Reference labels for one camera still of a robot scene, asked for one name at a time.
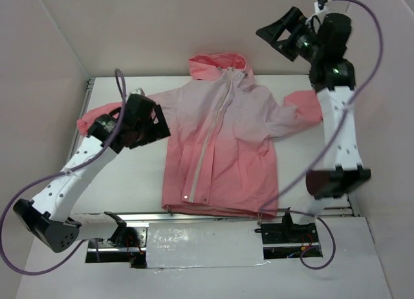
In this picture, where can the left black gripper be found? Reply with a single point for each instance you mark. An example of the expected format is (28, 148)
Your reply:
(149, 118)

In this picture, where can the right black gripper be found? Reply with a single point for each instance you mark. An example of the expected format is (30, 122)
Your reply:
(292, 33)

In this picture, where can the pink gradient hooded jacket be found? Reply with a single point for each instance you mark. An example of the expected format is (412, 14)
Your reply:
(220, 158)

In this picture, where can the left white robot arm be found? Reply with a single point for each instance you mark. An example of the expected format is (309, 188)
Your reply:
(48, 215)

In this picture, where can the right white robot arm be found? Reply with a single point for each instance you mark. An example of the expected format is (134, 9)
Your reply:
(342, 171)

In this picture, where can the white foil-taped panel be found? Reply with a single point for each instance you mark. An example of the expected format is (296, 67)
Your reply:
(203, 245)

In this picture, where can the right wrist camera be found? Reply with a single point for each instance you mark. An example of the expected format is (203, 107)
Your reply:
(320, 6)

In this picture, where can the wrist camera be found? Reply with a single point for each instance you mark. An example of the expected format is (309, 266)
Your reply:
(138, 91)
(320, 6)

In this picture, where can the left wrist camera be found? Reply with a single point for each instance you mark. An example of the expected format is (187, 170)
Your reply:
(138, 91)

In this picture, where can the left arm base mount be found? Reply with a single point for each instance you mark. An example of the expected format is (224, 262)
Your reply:
(126, 245)

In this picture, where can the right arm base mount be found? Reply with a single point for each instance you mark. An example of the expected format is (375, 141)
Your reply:
(286, 239)

